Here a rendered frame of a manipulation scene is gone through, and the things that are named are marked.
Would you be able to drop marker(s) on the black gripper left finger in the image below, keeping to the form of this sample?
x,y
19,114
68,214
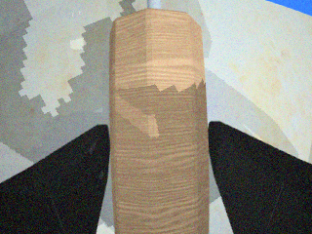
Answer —
x,y
62,193

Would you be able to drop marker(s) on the wooden tool handle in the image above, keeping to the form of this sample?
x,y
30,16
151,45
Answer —
x,y
158,124

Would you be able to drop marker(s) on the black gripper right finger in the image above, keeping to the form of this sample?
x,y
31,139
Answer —
x,y
264,189

